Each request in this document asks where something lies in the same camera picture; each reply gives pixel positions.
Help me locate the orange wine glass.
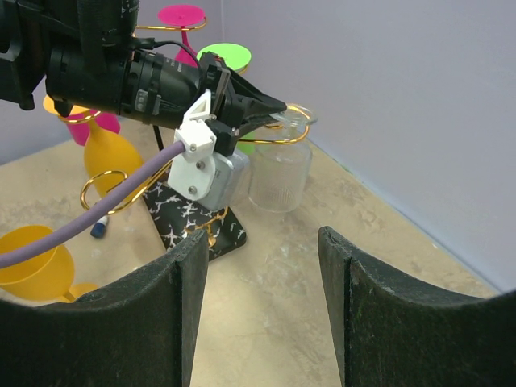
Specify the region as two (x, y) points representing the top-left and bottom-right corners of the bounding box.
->
(43, 96), (144, 200)
(1, 245), (98, 302)

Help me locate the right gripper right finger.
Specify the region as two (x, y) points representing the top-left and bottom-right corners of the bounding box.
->
(318, 227), (515, 386)

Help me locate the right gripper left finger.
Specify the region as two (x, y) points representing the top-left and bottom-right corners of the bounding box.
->
(1, 231), (209, 386)

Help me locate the gold wine glass rack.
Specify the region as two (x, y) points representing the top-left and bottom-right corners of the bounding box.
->
(56, 15), (318, 261)

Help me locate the green wine glass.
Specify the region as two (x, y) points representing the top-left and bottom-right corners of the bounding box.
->
(197, 43), (252, 157)

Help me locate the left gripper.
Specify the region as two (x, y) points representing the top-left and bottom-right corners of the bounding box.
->
(200, 52), (287, 156)

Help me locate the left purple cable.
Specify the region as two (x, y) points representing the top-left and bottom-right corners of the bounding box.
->
(0, 140), (190, 270)

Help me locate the small blue dropper bottle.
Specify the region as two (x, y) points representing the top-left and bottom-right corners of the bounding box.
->
(90, 215), (109, 239)

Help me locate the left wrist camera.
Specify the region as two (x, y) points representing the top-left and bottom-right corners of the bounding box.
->
(168, 89), (250, 211)

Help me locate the pink wine glass front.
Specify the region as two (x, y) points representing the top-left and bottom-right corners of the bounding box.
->
(64, 111), (121, 146)

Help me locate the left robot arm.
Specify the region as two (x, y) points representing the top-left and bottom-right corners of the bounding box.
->
(1, 1), (286, 155)

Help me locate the pink wine glass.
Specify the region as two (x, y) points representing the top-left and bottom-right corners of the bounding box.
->
(157, 4), (207, 54)
(64, 111), (121, 146)

